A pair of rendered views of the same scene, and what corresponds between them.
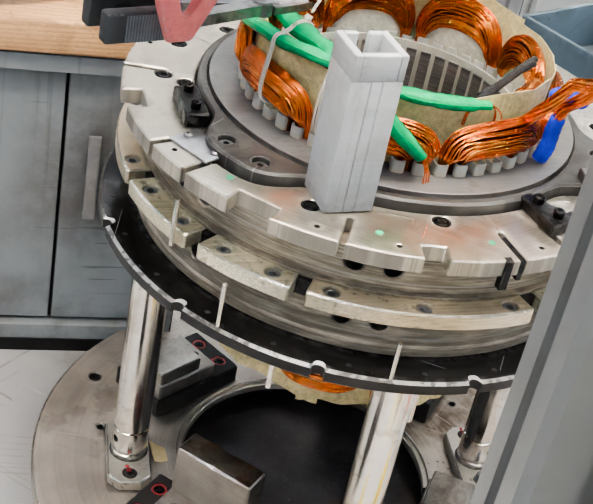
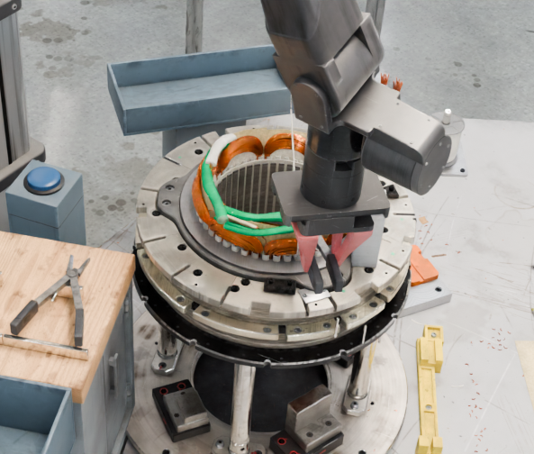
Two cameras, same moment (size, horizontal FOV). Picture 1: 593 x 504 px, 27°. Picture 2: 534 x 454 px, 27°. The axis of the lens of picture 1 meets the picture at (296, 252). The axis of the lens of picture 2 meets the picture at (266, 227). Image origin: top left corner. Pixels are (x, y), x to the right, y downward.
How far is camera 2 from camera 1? 1.04 m
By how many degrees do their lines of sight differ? 51
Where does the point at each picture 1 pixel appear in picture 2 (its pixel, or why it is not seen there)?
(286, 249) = (368, 292)
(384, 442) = not seen: hidden behind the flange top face
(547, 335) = not seen: outside the picture
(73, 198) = (108, 395)
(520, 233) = (394, 207)
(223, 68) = (244, 261)
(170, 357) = (192, 404)
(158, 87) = (250, 294)
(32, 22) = (103, 337)
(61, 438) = not seen: outside the picture
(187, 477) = (303, 420)
